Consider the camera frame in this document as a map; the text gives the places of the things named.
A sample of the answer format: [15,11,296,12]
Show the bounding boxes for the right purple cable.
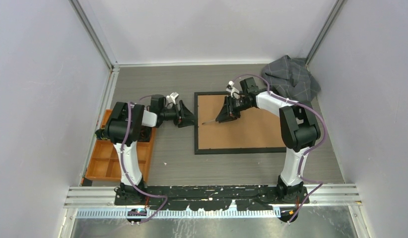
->
[228,74,329,225]

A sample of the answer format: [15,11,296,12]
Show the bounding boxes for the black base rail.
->
[114,185,309,211]

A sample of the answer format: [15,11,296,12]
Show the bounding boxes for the orange wooden divided tray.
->
[84,126,156,182]

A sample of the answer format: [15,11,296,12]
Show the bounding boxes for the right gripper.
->
[216,95,252,124]

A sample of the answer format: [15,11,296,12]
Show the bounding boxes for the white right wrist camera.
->
[226,81,240,99]

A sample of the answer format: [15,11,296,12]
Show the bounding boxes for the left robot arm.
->
[96,92,196,205]

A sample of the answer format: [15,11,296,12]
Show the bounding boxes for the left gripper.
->
[161,101,198,128]

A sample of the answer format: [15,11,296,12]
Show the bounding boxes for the grey checked cloth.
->
[261,55,321,102]

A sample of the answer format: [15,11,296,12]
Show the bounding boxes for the black picture frame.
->
[194,92,286,155]

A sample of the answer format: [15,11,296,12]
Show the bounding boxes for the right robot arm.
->
[215,77,321,204]

